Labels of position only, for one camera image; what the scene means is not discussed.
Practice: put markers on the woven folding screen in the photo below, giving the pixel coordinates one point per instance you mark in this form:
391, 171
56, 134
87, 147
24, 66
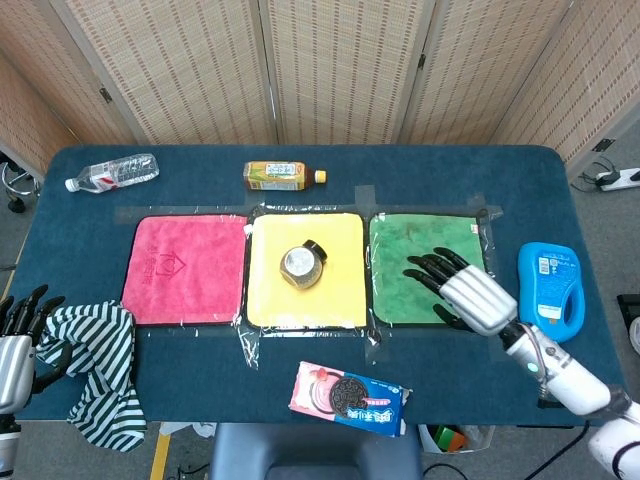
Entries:
320, 70

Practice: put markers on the blue detergent bottle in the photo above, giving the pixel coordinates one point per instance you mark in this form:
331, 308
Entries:
550, 290

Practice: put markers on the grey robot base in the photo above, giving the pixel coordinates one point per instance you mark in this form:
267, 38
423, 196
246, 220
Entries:
315, 452

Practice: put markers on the clear plastic water bottle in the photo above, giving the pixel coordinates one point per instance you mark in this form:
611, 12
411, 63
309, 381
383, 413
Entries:
114, 173

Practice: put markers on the green white striped cloth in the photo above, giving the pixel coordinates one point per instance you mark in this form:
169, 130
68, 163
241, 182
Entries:
100, 370

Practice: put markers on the amber tea bottle yellow cap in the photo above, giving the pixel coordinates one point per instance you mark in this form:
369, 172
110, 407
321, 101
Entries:
280, 176

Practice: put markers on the green towel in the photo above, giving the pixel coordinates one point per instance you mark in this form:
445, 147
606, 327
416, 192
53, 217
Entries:
422, 260

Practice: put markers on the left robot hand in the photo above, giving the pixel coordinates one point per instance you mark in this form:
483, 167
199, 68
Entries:
12, 345

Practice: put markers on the pink blue Oreo box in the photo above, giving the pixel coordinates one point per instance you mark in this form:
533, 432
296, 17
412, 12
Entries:
347, 402

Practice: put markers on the white power strip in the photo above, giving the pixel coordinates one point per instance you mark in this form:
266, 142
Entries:
619, 179

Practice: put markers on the pink towel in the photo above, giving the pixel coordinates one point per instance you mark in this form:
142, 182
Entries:
186, 270

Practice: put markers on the white bag with coloured blocks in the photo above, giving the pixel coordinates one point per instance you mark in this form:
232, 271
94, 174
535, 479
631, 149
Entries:
452, 437

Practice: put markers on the silver glass jar black lid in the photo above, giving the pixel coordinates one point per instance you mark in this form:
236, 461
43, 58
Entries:
301, 266

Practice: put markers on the yellow towel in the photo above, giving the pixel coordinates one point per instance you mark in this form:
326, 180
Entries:
306, 272

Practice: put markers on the chrome stool base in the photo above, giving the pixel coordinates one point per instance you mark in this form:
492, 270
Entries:
17, 187

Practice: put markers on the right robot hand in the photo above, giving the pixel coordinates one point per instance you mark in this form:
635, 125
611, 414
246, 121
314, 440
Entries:
475, 295

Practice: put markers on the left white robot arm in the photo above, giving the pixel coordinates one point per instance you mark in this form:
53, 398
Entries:
7, 445

